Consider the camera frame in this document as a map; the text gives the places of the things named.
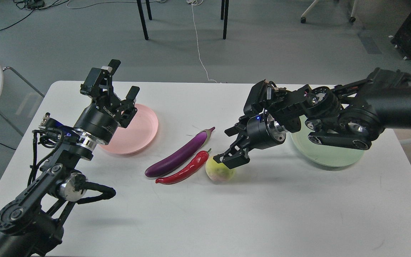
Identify black cables on floor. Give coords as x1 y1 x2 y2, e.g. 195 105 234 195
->
0 0 70 38

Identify green plate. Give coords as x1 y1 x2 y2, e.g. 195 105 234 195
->
290 116 364 167

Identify office chair base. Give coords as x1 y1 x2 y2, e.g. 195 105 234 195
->
299 0 361 25

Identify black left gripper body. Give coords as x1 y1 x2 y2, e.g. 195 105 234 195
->
73 104 137 145

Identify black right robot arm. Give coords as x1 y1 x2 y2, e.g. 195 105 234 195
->
213 68 411 169

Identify pink plate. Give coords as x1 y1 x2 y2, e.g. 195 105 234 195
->
100 104 159 155

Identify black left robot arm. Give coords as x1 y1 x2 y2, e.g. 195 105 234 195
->
0 60 139 257

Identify red chili pepper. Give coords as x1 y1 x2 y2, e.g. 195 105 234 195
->
155 148 212 185

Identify black table legs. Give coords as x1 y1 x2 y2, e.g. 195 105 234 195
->
136 0 229 40

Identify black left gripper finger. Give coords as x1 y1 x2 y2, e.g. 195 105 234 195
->
118 86 140 111
80 60 121 106

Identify purple eggplant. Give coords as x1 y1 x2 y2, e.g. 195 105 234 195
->
144 127 215 178

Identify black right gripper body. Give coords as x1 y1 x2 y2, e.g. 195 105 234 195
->
237 115 286 150

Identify yellow green peach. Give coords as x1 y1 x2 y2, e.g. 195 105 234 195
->
205 157 236 182

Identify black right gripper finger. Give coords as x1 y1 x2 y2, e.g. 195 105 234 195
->
224 123 243 137
213 138 251 169

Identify white cable on floor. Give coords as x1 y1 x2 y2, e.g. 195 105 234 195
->
186 0 219 83

